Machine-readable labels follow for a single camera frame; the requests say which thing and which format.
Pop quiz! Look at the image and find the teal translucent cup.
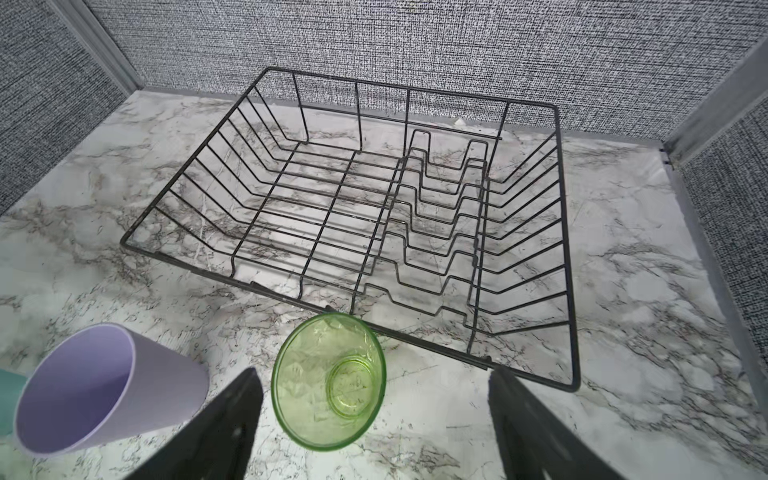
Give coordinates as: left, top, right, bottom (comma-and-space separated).
0, 369, 27, 437

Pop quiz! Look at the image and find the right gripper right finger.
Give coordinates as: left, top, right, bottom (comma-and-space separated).
488, 368, 621, 479

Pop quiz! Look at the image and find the black wire dish rack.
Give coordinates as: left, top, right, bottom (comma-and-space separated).
120, 66, 582, 392

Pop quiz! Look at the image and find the lilac plastic cup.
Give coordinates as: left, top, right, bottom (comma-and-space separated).
14, 323, 209, 457

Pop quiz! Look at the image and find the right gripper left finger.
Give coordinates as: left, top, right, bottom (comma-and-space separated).
128, 367, 263, 479

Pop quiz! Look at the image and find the tall green glass cup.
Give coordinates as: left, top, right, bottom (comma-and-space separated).
271, 312, 387, 452

